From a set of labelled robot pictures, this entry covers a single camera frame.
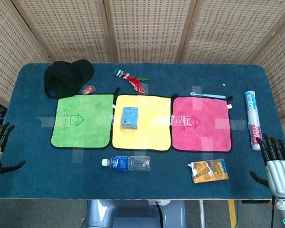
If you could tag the small red candy packet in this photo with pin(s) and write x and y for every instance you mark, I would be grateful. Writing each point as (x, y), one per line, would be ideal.
(88, 89)

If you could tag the woven bamboo folding screen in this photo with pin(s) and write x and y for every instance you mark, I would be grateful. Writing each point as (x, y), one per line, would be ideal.
(142, 28)

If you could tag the colourful feather toy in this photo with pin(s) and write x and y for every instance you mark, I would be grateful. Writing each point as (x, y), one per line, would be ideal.
(133, 80)

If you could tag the green cloth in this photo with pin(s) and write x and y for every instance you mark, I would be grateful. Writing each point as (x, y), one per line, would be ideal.
(82, 121)

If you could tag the blue cardboard box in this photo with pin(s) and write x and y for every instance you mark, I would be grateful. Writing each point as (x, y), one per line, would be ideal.
(130, 118)

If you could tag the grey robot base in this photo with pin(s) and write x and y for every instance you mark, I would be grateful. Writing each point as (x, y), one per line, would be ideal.
(135, 213)

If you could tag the clear bottle with blue label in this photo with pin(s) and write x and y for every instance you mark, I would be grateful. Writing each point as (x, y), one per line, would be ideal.
(128, 163)

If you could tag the plastic food wrap roll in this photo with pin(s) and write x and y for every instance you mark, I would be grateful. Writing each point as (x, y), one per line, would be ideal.
(253, 118)

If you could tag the pink cloth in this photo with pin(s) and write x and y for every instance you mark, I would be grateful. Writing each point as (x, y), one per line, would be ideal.
(202, 123)

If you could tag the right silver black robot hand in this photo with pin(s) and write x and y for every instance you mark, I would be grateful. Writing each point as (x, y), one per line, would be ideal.
(279, 168)

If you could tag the black cap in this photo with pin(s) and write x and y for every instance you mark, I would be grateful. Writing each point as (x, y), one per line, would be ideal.
(66, 79)

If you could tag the yellow cloth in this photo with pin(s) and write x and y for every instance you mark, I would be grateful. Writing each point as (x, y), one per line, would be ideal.
(142, 123)

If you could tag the light blue toothbrush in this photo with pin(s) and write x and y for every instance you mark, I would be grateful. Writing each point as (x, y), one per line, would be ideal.
(207, 95)

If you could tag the orange snack packet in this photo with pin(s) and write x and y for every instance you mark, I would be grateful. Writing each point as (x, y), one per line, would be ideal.
(209, 171)

